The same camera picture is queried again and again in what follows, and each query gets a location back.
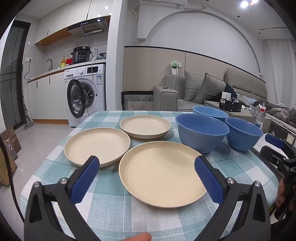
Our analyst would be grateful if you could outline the upright floor cleaner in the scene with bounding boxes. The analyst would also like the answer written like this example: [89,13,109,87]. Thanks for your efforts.
[22,64,35,129]

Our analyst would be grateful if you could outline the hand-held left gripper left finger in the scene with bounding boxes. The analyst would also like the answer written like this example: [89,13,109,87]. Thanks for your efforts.
[24,156,102,241]

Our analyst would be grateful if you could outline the white tissue box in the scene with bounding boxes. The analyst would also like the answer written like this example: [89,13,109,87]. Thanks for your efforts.
[250,105,266,116]

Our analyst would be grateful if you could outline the black pressure cooker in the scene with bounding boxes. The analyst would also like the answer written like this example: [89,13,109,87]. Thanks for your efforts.
[70,46,93,65]

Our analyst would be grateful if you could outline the white washing machine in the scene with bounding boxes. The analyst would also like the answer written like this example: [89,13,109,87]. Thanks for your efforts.
[63,64,107,127]

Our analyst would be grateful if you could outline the white kitchen cabinets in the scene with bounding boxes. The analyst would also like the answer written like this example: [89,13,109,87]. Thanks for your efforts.
[27,72,68,124]
[34,0,111,45]

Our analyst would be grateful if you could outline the white air conditioner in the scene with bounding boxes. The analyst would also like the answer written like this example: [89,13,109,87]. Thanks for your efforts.
[139,0,188,10]

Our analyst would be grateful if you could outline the white lower kitchen cabinets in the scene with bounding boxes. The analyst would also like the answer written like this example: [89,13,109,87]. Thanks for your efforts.
[27,72,68,124]

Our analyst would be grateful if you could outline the dark glass door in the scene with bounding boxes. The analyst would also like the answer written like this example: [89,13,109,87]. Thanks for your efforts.
[0,20,31,130]

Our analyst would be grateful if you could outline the grey cushion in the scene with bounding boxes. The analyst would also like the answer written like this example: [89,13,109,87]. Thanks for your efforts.
[184,70,206,102]
[193,72,226,104]

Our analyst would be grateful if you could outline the dark jacket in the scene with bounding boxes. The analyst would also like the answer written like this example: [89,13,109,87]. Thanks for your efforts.
[208,83,238,102]

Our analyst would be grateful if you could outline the white green wall device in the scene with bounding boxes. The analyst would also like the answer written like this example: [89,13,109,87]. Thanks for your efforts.
[171,60,182,76]

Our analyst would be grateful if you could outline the range hood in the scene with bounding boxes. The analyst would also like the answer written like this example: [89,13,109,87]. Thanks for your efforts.
[68,17,110,36]

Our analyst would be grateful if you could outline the teal checked tablecloth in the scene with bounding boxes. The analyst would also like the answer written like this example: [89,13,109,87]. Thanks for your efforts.
[19,110,281,241]

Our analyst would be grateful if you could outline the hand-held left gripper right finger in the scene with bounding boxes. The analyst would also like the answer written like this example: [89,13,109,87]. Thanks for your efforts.
[194,155,271,241]

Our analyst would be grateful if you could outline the clear plastic water bottle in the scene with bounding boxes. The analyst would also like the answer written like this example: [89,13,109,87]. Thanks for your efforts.
[255,110,266,129]

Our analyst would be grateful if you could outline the person's right hand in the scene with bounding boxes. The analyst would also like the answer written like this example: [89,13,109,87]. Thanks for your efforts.
[276,178,287,209]

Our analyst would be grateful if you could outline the small cream plate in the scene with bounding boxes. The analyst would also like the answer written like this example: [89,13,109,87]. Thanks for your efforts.
[120,115,172,139]

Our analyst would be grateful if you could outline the grey side cabinet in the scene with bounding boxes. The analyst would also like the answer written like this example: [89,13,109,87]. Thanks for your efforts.
[203,100,272,135]

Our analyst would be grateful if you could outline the grey blanket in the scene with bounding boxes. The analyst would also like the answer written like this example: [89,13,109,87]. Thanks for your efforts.
[264,100,296,128]

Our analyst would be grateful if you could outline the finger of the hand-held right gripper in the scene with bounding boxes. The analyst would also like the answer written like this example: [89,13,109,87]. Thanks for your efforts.
[260,146,289,171]
[264,133,296,155]

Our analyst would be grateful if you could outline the black box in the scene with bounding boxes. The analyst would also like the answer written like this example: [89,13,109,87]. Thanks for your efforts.
[218,98,242,112]

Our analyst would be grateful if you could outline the person's left hand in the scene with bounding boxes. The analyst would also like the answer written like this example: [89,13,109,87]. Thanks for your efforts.
[125,232,152,241]

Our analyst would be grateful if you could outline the large blue bowl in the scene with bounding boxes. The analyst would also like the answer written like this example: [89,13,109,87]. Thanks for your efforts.
[175,113,230,154]

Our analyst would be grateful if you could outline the brown patterned board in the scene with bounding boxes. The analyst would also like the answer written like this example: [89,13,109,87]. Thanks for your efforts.
[0,126,22,160]

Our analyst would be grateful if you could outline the grey sofa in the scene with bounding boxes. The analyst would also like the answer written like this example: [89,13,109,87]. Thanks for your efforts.
[153,67,296,135]

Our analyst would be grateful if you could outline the white upper kitchen cabinets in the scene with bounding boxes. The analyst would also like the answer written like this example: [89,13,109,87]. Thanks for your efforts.
[34,0,111,45]

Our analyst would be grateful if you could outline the black cable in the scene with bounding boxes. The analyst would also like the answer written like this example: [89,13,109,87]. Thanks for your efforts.
[0,137,25,223]

